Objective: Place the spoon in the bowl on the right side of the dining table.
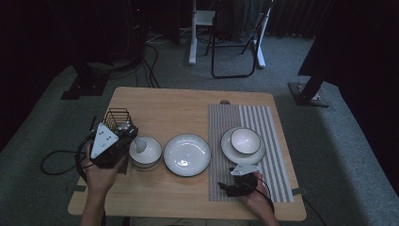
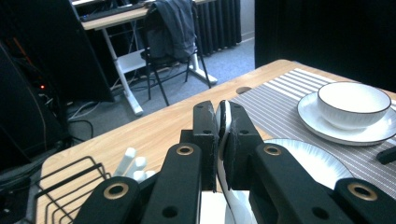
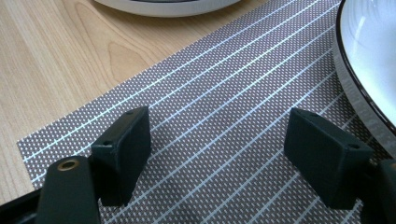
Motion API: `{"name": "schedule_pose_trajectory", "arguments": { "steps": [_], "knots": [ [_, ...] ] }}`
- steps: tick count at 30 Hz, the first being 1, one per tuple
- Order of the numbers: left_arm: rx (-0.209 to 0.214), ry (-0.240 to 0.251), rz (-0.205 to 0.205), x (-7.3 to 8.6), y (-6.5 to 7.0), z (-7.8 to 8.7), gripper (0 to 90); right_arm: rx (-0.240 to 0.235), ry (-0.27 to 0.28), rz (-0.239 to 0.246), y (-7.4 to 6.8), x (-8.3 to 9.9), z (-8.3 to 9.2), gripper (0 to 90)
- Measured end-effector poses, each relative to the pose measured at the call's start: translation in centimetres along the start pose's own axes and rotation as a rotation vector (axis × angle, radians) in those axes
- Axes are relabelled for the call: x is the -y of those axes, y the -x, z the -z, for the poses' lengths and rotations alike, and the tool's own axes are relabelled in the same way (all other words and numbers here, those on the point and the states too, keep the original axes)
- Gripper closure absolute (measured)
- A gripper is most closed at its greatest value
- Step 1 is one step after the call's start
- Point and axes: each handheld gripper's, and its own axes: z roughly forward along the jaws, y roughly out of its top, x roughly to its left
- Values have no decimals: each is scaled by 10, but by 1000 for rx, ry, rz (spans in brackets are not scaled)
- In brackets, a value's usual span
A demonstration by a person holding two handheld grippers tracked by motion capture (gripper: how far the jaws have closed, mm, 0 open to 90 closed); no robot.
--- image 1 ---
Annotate white floor cable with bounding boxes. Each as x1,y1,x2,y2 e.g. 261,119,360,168
145,32,171,45

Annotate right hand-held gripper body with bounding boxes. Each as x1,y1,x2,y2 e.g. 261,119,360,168
225,161,262,199

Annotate right hand-held gripper black cable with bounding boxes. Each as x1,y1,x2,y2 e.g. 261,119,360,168
249,174,276,215

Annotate black looped floor cable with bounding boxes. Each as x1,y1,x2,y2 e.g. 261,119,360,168
40,150,86,176

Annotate black wire basket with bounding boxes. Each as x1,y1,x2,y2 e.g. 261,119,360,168
91,107,134,175

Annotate black slanted stand with base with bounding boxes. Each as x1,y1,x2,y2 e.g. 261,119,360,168
287,55,330,109

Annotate black stand with flat base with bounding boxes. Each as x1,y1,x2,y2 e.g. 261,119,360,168
59,59,111,101

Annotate grey jacket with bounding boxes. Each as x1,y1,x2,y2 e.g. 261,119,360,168
214,0,273,44

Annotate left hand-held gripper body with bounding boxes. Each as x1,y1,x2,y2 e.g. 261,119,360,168
89,122,135,170

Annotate grey pleated curtain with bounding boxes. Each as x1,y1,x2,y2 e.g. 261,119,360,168
266,0,334,40

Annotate white plate with dark rim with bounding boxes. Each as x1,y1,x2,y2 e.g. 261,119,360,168
219,125,267,166
163,134,212,178

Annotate grey tape piece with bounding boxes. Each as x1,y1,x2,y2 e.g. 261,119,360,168
65,185,88,193
291,186,308,197

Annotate white bowl with dark rim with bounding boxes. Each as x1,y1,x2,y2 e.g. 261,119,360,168
128,136,164,171
230,127,263,156

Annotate hand-held gripper black cable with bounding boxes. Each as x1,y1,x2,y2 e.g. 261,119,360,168
74,132,99,184
249,174,276,215

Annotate white desk frame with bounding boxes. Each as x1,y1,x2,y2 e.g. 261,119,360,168
187,0,273,70

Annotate dark curtain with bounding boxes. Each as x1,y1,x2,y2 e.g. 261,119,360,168
296,0,399,196

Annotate black folding chair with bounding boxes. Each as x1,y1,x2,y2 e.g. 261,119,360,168
204,0,275,80

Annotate black floor cable bundle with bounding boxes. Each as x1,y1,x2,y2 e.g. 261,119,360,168
134,31,162,89

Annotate left hand-held gripper black cable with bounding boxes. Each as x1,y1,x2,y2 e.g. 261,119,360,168
74,132,99,184

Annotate person's right hand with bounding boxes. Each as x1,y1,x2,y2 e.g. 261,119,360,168
240,170,276,218

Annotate grey striped placemat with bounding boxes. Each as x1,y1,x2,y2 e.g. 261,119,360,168
208,104,295,203

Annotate person's left hand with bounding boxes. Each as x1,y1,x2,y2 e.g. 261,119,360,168
81,141,127,196

